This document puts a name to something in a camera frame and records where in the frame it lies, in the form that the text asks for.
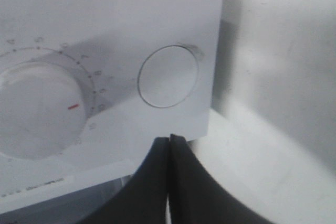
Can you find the white timer knob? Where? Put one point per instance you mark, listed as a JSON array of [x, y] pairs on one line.
[[42, 110]]

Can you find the white round door button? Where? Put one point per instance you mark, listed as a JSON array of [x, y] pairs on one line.
[[167, 76]]

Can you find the white microwave oven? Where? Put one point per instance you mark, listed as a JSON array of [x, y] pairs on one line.
[[103, 44]]

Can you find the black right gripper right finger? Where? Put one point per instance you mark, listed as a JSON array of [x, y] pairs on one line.
[[195, 196]]

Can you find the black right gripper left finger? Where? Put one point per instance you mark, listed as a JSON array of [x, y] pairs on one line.
[[143, 198]]

